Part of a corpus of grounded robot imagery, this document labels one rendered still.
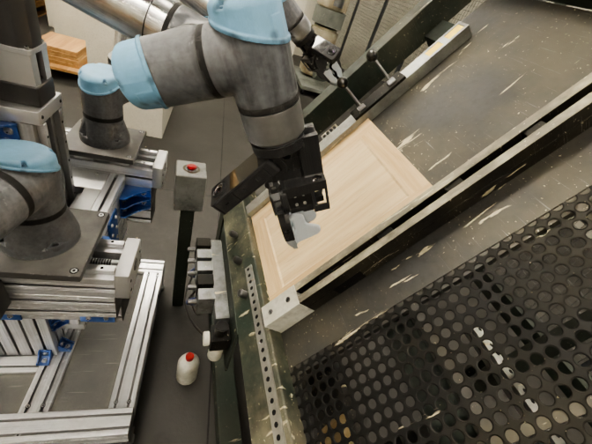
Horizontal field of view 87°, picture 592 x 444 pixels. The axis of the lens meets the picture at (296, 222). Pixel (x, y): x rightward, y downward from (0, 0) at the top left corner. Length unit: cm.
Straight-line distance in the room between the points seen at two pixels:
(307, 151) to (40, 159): 52
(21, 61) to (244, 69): 67
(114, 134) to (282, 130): 92
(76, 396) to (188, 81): 140
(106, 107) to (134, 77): 80
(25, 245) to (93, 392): 87
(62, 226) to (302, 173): 59
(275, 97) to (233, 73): 5
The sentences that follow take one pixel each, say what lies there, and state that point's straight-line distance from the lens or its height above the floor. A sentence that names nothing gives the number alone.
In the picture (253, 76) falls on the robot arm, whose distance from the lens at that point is 36.
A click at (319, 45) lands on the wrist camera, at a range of 110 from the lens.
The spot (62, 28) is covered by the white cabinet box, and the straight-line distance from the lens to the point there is 531.
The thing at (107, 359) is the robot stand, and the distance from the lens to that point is 165.
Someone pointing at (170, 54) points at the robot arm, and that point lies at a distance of 38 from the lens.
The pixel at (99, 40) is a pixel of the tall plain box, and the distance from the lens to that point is 336.
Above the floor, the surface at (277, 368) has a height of 90.
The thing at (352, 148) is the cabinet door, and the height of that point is 128.
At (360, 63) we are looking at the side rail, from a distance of 135.
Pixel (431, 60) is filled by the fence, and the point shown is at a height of 158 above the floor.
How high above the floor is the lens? 167
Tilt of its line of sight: 37 degrees down
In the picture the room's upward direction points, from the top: 21 degrees clockwise
